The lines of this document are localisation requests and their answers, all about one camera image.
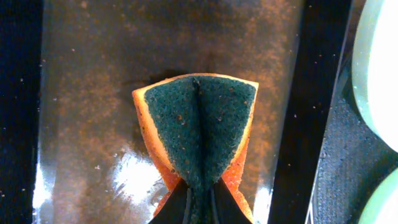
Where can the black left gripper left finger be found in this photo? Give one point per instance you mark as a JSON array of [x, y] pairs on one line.
[[176, 209]]

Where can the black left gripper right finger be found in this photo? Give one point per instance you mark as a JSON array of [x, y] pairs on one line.
[[224, 208]]

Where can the green and yellow sponge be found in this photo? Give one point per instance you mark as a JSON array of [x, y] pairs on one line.
[[196, 127]]

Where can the mint green plate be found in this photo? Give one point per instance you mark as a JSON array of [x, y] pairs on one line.
[[381, 208], [374, 68]]

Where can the black rectangular water tray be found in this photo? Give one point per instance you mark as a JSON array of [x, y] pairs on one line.
[[71, 148]]

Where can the black round serving tray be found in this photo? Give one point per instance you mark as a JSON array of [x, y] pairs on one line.
[[353, 160]]

